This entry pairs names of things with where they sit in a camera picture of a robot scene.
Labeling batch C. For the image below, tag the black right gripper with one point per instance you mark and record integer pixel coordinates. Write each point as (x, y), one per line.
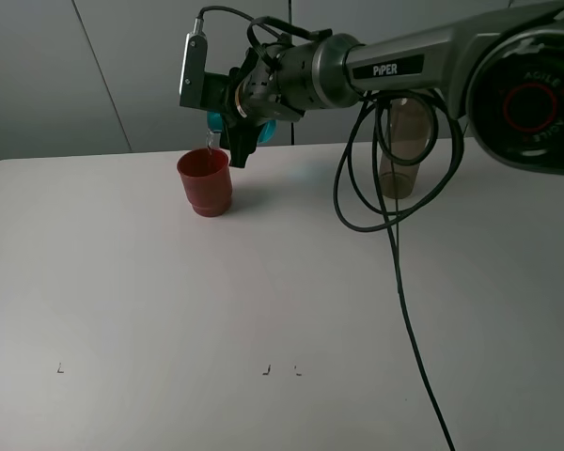
(254, 93)

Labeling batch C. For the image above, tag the teal transparent plastic cup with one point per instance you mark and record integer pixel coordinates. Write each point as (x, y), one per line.
(216, 125)

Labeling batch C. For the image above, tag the brown transparent plastic bottle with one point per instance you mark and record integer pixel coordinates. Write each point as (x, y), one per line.
(408, 129)

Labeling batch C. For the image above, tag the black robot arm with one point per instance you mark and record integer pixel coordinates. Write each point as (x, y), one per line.
(502, 70)

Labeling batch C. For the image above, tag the red plastic cup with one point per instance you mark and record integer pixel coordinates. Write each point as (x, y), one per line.
(206, 180)

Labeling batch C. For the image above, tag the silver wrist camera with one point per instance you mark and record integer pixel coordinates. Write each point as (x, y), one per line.
(193, 70)

